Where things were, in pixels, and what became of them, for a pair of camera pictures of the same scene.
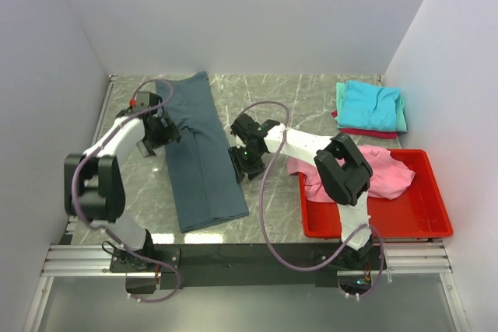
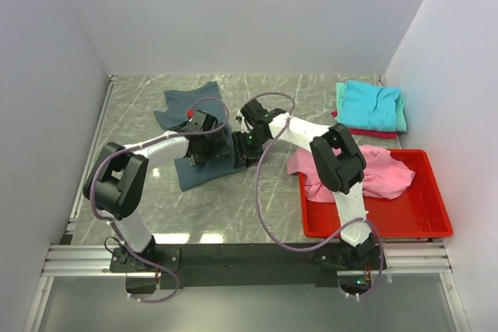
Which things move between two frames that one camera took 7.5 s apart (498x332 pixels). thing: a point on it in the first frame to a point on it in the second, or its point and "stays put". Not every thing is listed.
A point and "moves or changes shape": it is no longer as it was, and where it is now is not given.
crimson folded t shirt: x=369 y=133 stays put
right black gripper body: x=241 y=166 to x=241 y=152
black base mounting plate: x=247 y=266 stays put
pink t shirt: x=389 y=176 stays put
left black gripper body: x=166 y=132 to x=217 y=147
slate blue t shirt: x=205 y=172 moves or changes shape
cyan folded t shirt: x=369 y=106 stays put
